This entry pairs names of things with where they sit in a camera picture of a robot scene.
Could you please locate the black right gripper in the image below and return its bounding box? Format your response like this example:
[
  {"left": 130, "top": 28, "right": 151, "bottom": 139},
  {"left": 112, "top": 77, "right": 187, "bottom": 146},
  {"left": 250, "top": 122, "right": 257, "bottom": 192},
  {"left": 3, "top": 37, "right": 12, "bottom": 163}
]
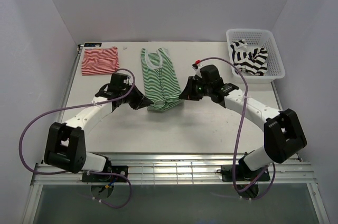
[{"left": 179, "top": 77, "right": 211, "bottom": 101}]

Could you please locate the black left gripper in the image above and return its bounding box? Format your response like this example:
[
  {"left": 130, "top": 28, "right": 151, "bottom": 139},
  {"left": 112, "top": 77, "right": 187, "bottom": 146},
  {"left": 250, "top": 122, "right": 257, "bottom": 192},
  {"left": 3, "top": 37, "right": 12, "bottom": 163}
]
[{"left": 120, "top": 83, "right": 154, "bottom": 110}]

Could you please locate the green white striped tank top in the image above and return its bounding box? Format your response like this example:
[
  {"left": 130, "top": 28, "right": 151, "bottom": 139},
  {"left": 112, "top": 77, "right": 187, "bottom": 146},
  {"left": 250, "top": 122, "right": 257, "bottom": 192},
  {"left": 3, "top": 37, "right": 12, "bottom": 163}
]
[{"left": 140, "top": 48, "right": 183, "bottom": 112}]

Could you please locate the red white striped tank top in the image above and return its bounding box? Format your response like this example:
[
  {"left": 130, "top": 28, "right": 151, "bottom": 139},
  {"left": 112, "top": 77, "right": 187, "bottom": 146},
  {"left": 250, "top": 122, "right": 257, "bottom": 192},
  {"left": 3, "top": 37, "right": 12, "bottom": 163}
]
[{"left": 81, "top": 46, "right": 120, "bottom": 76}]

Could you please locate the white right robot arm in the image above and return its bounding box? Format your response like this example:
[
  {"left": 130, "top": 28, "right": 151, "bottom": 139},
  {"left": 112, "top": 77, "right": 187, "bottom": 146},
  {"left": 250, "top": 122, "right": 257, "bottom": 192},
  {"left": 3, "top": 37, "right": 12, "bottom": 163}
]
[{"left": 179, "top": 63, "right": 307, "bottom": 180}]

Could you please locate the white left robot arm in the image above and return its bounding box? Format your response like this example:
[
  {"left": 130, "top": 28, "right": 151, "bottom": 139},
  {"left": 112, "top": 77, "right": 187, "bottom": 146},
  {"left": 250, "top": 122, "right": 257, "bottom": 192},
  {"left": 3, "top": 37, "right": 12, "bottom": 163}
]
[{"left": 44, "top": 73, "right": 153, "bottom": 182}]

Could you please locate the black white striped tank top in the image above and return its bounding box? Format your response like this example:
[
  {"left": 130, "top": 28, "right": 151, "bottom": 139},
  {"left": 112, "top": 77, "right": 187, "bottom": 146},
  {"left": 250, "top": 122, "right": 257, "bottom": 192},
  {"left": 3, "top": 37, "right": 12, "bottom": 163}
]
[{"left": 230, "top": 39, "right": 268, "bottom": 76}]

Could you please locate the white perforated plastic basket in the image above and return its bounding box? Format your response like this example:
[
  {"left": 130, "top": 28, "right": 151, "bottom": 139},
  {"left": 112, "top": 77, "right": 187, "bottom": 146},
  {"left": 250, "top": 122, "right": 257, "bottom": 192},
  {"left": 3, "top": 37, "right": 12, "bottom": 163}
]
[{"left": 226, "top": 29, "right": 285, "bottom": 83}]

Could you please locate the blue label sticker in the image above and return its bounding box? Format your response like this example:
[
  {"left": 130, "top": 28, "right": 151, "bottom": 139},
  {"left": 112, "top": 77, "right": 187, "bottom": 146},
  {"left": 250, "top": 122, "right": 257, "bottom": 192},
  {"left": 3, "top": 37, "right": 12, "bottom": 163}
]
[{"left": 83, "top": 43, "right": 102, "bottom": 48}]

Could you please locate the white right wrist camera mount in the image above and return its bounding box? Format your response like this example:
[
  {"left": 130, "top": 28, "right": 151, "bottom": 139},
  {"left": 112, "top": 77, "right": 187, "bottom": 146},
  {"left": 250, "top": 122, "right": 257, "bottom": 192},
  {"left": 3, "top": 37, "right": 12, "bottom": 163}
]
[{"left": 192, "top": 60, "right": 203, "bottom": 79}]

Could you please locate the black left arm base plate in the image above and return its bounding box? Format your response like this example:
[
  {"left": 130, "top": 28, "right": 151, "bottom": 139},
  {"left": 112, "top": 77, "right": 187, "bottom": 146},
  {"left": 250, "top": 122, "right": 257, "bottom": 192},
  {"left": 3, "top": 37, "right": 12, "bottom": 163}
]
[{"left": 81, "top": 165, "right": 129, "bottom": 184}]

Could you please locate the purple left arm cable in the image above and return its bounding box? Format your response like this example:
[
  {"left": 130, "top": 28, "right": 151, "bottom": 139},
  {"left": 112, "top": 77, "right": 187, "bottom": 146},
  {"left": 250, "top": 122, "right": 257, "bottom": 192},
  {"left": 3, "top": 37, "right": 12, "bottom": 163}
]
[{"left": 18, "top": 68, "right": 136, "bottom": 208}]

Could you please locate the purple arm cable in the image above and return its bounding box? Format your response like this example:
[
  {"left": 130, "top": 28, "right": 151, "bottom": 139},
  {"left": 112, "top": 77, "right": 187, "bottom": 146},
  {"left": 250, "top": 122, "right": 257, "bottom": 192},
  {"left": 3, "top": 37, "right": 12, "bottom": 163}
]
[
  {"left": 18, "top": 68, "right": 136, "bottom": 208},
  {"left": 199, "top": 57, "right": 277, "bottom": 201}
]

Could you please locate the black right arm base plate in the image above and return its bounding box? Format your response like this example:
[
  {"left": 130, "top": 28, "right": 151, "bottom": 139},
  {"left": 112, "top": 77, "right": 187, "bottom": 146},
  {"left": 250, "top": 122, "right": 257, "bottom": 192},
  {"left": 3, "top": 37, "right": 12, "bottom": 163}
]
[{"left": 216, "top": 164, "right": 270, "bottom": 182}]

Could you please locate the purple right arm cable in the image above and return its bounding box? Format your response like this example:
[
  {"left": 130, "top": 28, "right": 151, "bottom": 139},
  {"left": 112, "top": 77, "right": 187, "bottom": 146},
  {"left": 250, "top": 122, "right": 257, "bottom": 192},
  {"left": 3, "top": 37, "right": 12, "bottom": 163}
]
[{"left": 199, "top": 57, "right": 277, "bottom": 201}]

